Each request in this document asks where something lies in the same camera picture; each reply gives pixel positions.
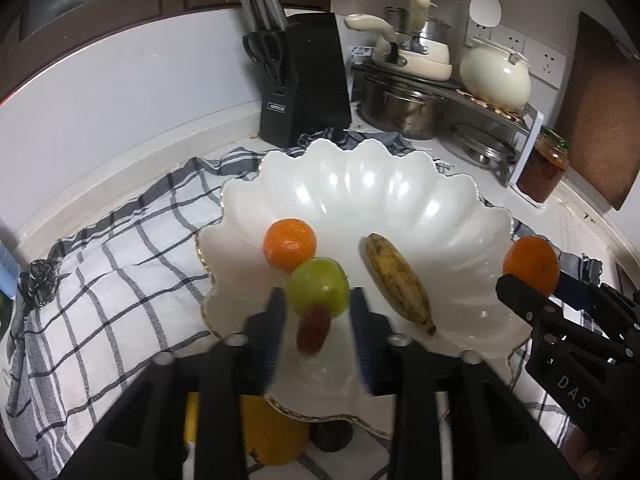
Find brown cutting board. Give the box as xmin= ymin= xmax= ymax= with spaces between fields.
xmin=554 ymin=11 xmax=640 ymax=211

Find dark round fruit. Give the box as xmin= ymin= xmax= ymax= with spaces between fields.
xmin=311 ymin=422 xmax=353 ymax=453

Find cream saucepan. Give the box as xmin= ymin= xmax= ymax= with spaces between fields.
xmin=344 ymin=14 xmax=453 ymax=81

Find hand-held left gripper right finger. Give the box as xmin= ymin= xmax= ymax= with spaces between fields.
xmin=351 ymin=287 xmax=576 ymax=480

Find large steel pot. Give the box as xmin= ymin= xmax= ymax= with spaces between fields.
xmin=361 ymin=75 xmax=446 ymax=141

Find red grape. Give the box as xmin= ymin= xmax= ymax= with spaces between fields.
xmin=296 ymin=306 xmax=332 ymax=353

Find spotted yellow banana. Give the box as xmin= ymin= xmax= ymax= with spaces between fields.
xmin=363 ymin=233 xmax=437 ymax=336

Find cream kettle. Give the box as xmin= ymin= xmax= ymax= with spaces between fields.
xmin=459 ymin=36 xmax=532 ymax=112

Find steel wool scrubber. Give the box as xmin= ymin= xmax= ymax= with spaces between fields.
xmin=20 ymin=258 xmax=63 ymax=306

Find white wall socket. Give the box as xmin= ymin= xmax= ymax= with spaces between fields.
xmin=465 ymin=17 xmax=568 ymax=88

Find steel pot lid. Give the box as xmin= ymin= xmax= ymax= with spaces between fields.
xmin=450 ymin=122 xmax=518 ymax=166

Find grey checkered cloth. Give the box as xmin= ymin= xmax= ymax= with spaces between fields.
xmin=0 ymin=130 xmax=611 ymax=480

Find yellow mango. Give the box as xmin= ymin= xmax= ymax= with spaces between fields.
xmin=239 ymin=394 xmax=311 ymax=467

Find person's right hand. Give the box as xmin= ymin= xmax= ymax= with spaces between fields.
xmin=565 ymin=425 xmax=623 ymax=480

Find green apple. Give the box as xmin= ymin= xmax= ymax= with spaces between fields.
xmin=286 ymin=257 xmax=351 ymax=318

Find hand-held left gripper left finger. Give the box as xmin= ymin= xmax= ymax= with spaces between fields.
xmin=60 ymin=287 xmax=287 ymax=480

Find steel kitchen rack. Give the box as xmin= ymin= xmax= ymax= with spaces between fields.
xmin=350 ymin=60 xmax=546 ymax=188

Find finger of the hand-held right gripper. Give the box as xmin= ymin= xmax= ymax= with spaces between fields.
xmin=555 ymin=270 xmax=601 ymax=311
xmin=496 ymin=274 xmax=563 ymax=331

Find black kitchen scissors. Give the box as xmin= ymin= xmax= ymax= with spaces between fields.
xmin=242 ymin=30 xmax=288 ymax=83

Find black knife block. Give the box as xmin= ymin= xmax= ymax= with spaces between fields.
xmin=259 ymin=11 xmax=352 ymax=148

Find glass jar of sauce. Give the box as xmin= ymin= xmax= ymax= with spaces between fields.
xmin=516 ymin=126 xmax=571 ymax=204

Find steel lidded pot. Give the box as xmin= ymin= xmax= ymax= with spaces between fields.
xmin=384 ymin=0 xmax=453 ymax=46

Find orange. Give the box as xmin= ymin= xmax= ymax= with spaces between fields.
xmin=263 ymin=218 xmax=318 ymax=273
xmin=502 ymin=236 xmax=561 ymax=298

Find white scalloped bowl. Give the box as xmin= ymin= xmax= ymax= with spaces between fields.
xmin=194 ymin=137 xmax=533 ymax=441

